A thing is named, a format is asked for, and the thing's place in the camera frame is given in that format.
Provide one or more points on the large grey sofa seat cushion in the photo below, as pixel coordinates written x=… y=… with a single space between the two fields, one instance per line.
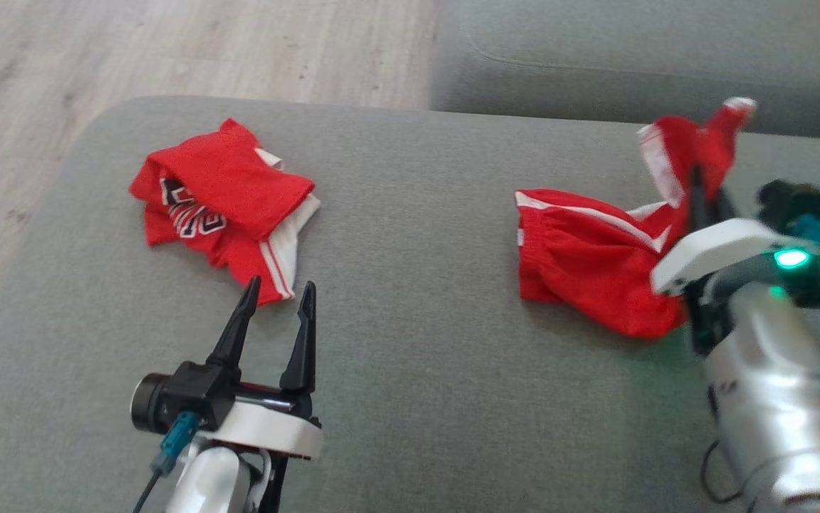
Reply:
x=417 y=285

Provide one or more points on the red white basketball jersey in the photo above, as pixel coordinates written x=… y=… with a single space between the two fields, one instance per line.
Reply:
x=224 y=178

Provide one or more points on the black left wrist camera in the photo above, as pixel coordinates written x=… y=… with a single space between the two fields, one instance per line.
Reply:
x=189 y=395

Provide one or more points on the red shorts with white stripes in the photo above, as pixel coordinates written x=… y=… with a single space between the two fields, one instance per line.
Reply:
x=588 y=263

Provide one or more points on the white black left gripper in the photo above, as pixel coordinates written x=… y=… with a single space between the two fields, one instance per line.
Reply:
x=274 y=431

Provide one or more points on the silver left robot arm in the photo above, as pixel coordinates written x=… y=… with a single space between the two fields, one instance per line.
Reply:
x=210 y=484

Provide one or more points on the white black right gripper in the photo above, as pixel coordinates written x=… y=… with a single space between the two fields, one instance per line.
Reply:
x=716 y=246

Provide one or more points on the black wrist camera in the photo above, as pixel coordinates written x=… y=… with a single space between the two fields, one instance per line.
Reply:
x=189 y=395
x=791 y=199

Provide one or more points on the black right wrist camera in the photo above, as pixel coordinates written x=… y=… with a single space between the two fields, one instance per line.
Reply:
x=791 y=199

